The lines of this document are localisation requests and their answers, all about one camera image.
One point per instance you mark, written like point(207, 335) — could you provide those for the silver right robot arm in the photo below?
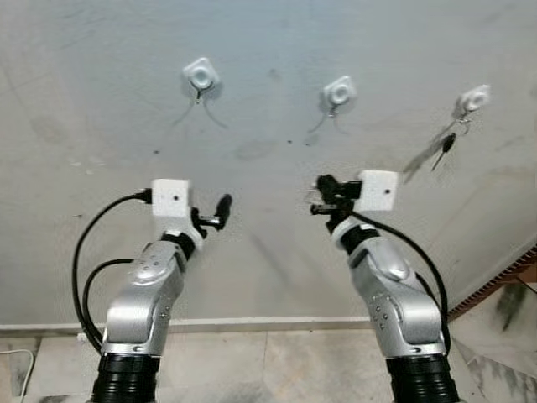
point(398, 311)

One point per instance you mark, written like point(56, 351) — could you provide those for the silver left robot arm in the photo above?
point(147, 311)

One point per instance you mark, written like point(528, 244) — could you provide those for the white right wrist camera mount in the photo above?
point(379, 191)

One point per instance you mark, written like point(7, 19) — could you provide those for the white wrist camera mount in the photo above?
point(379, 191)
point(172, 200)

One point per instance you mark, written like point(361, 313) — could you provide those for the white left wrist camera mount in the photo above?
point(172, 200)

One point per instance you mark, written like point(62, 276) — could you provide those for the white adhesive wall hook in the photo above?
point(201, 75)
point(340, 91)
point(475, 99)

